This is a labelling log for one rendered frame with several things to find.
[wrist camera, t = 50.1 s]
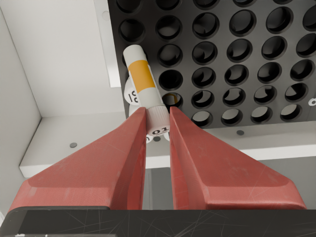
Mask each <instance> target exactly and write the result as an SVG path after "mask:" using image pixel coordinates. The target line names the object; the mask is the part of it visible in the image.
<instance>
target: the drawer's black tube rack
mask: <svg viewBox="0 0 316 237"><path fill-rule="evenodd" d="M148 4H149V16H150V33H151V46H152V58H153V70H154V79H155V82H156V84H157V87H158V90H159V92H160V95H161V98H163V97H164V96H165V95H166V94H168V93H176V95H177V100H178V102H177V103H176V104H173V105H168V104H165V103H164V102H163V103H164V104H165V106H166V108H167V110H168V113H169V114H170V107H171V106H175V107H177V108H178V109H180V110H181V111H182V112H183V113H184V114H185V115H186V116H187V117H188V118H189V119H190V120H191V121H192V122H194V123H195V124H196V125H197V126H198V127H199V128H201V129H211V128H224V127H237V126H255V125H268V124H281V123H293V122H308V121H316V0H148ZM121 31H122V33H123V34H124V35H125V36H126V37H128V38H130V39H136V38H138V37H140V36H141V34H142V33H143V26H142V24H141V23H140V22H138V21H137V20H134V19H129V20H126V21H125V22H124V23H123V24H122V25H121ZM291 104H296V105H297V106H296V109H295V110H294V111H293V112H292V113H290V114H288V115H281V112H282V110H283V109H284V108H285V107H286V106H288V105H291ZM259 107H267V108H268V109H267V111H266V113H265V114H264V115H262V116H260V117H252V112H253V111H254V110H255V109H257V108H259ZM229 109H237V110H238V114H237V115H236V116H235V117H234V118H232V119H224V118H222V115H223V114H224V112H225V111H227V110H229ZM199 111H206V112H208V113H210V115H209V117H208V118H207V119H206V120H204V121H195V120H194V119H193V116H194V115H195V114H196V113H197V112H199Z"/></svg>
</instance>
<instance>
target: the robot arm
mask: <svg viewBox="0 0 316 237"><path fill-rule="evenodd" d="M146 135H147V132H146V107H139V108H138V109H137V110H136V111H135V112H134V113H133V114H132V115H130V116H129V117H128V118H127V119H126V120H125V121H124V122H123V123H122V124H121V125H120V126H118V127H117V128H116V129H114V130H112V131H111V132H109V133H107V134H106V135H104V136H102V137H100V138H99V139H97V140H95V141H93V142H92V143H90V144H88V145H86V146H85V147H83V148H81V149H79V150H78V151H76V152H74V153H72V154H70V155H69V156H67V157H65V158H63V159H62V160H60V161H58V162H56V163H55V164H53V165H51V166H50V167H48V168H46V169H44V170H43V171H41V172H39V173H37V174H36V175H34V176H32V177H30V178H29V179H27V180H25V181H24V182H23V183H22V185H21V187H20V189H19V191H18V193H17V195H16V197H15V199H14V201H13V203H12V205H11V207H10V209H9V211H8V213H7V215H6V217H5V219H4V221H3V223H2V225H1V227H0V237H316V209H307V207H306V205H305V204H304V202H303V200H302V198H301V196H300V194H299V192H298V190H297V188H296V186H295V184H294V182H293V181H292V180H290V179H289V178H287V177H285V176H283V175H282V174H280V173H278V172H277V171H275V170H273V169H271V168H270V167H268V166H266V165H264V164H262V163H261V162H259V161H257V160H255V159H253V158H252V157H250V156H248V155H246V154H245V153H243V152H241V151H239V150H238V149H236V148H234V147H232V146H231V145H229V144H227V143H225V142H224V141H222V140H220V139H218V138H217V137H215V136H213V135H211V134H210V133H208V132H206V131H205V130H203V129H201V128H199V127H198V126H197V125H196V124H195V123H194V122H192V121H191V120H190V119H189V118H188V117H187V116H186V115H185V114H184V113H183V112H182V111H181V110H180V109H178V108H177V107H175V106H171V107H170V131H169V139H170V169H171V180H172V192H173V203H174V210H142V202H143V191H144V180H145V168H146Z"/></svg>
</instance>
